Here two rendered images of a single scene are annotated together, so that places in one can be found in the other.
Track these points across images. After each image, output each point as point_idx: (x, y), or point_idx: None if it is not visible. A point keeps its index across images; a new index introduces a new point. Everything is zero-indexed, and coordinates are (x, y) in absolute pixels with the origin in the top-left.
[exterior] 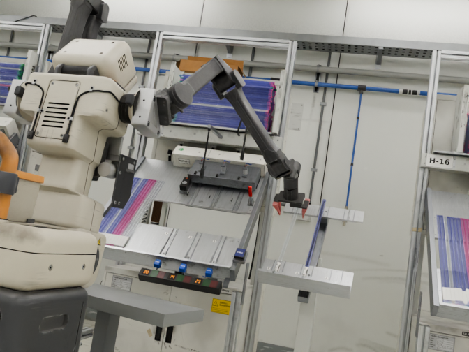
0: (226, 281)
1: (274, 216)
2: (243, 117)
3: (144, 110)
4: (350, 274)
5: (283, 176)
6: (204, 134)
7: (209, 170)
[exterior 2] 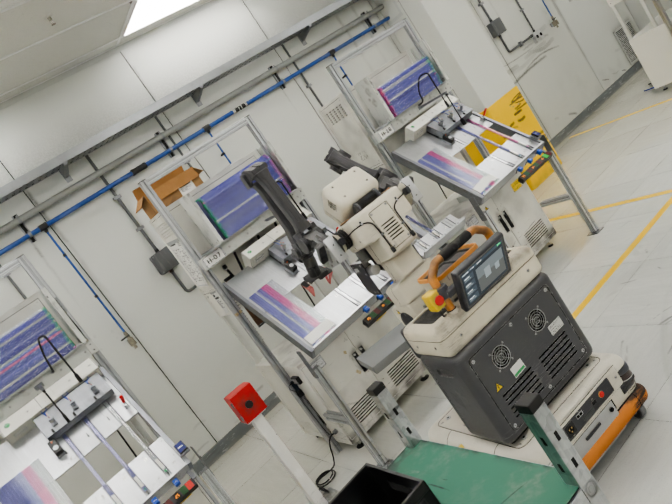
0: None
1: None
2: None
3: (414, 189)
4: (450, 216)
5: None
6: (254, 227)
7: (289, 245)
